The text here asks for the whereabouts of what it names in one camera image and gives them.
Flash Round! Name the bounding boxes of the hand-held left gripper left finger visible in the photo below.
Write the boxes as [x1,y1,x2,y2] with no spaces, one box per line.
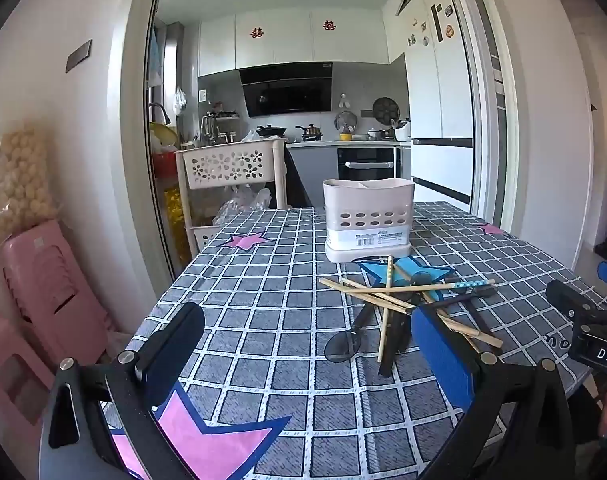
[38,302,205,480]

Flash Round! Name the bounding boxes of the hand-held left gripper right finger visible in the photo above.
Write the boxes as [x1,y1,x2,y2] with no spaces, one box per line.
[410,304,577,480]

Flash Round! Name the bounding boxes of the wooden chopstick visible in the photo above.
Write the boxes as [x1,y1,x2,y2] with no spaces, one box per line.
[377,256,395,362]
[318,276,415,315]
[378,280,495,306]
[419,291,504,348]
[341,277,414,306]

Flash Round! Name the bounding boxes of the black spoon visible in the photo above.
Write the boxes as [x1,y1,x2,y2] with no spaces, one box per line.
[377,270,437,377]

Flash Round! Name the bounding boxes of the black chopstick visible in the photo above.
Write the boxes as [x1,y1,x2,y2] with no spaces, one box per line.
[433,286,497,308]
[462,300,493,344]

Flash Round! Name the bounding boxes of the dark translucent spoon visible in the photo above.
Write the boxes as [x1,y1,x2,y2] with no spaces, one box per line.
[325,304,381,364]

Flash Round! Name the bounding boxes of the beige plastic utensil holder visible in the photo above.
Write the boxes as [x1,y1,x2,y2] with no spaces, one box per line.
[322,177,415,264]

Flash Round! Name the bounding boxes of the grey checkered star tablecloth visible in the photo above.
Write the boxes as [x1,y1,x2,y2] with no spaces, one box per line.
[104,201,607,480]

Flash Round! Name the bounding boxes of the yellow oil bottle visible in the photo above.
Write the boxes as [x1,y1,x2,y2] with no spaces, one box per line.
[164,187,192,261]

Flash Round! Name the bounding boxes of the pink plastic stool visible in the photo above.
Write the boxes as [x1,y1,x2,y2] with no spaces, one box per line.
[1,220,119,361]
[0,315,54,441]

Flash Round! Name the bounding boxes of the clear plastic bag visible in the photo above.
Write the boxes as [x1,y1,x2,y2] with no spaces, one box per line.
[211,187,272,228]

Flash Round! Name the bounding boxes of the red basin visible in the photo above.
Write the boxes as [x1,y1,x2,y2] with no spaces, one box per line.
[152,152,179,178]

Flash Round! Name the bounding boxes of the beige basket storage cart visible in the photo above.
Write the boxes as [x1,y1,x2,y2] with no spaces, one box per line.
[175,138,290,261]

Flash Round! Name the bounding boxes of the black built-in oven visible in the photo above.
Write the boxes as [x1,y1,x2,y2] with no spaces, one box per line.
[337,146,400,181]

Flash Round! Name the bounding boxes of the yellow basin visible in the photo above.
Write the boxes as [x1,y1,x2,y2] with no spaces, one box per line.
[150,121,179,148]

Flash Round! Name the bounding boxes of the bag of puffed balls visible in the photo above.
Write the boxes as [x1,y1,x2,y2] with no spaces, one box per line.
[0,127,59,241]

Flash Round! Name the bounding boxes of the white refrigerator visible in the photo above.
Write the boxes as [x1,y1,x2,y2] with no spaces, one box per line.
[403,0,477,206]

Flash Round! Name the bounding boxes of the round dark steamer plate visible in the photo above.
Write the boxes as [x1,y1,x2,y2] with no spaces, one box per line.
[372,97,397,122]

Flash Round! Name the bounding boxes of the black range hood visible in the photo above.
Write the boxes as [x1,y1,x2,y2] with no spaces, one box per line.
[240,62,333,118]

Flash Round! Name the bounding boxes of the white upper cabinets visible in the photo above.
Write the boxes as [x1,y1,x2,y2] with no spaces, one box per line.
[198,7,389,78]

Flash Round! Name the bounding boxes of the grey wall switch plate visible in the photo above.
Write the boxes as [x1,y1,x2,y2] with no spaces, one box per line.
[66,40,93,72]

